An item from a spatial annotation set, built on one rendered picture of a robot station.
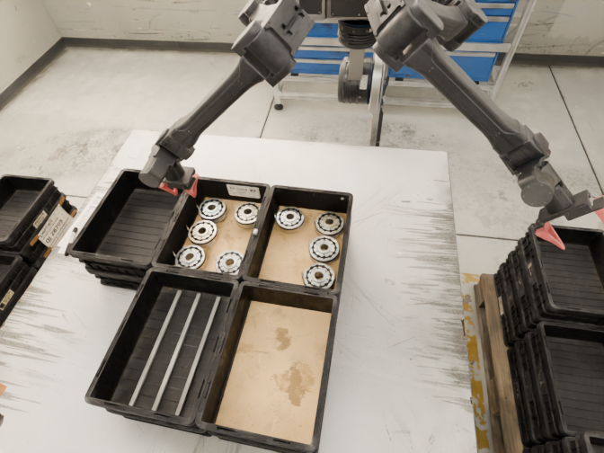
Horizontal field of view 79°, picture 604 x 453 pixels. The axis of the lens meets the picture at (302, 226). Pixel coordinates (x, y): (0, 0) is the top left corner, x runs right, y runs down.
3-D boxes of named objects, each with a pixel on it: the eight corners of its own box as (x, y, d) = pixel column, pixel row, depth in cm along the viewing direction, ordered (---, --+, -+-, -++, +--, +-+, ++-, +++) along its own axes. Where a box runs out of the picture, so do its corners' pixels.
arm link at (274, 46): (329, 24, 70) (291, -21, 65) (282, 81, 73) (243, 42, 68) (279, 22, 108) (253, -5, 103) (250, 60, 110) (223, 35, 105)
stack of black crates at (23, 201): (53, 224, 231) (3, 173, 195) (96, 229, 227) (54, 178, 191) (13, 280, 207) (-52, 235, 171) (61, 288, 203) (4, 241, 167)
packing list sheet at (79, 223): (93, 191, 168) (92, 191, 168) (139, 196, 165) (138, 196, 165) (52, 252, 149) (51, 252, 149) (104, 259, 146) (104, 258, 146)
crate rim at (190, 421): (152, 270, 118) (149, 266, 116) (242, 283, 113) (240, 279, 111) (85, 404, 95) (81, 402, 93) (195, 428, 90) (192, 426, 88)
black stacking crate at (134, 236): (135, 189, 153) (123, 169, 144) (202, 196, 149) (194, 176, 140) (84, 270, 130) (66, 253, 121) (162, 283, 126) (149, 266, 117)
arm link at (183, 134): (298, 56, 75) (258, 13, 70) (294, 71, 72) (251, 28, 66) (191, 152, 103) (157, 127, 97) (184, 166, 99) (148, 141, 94)
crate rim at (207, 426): (242, 283, 113) (240, 279, 111) (339, 298, 109) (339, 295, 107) (195, 428, 90) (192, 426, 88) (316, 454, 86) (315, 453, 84)
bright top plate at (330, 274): (306, 262, 123) (306, 261, 122) (335, 265, 121) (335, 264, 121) (301, 288, 117) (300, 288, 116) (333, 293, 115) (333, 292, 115)
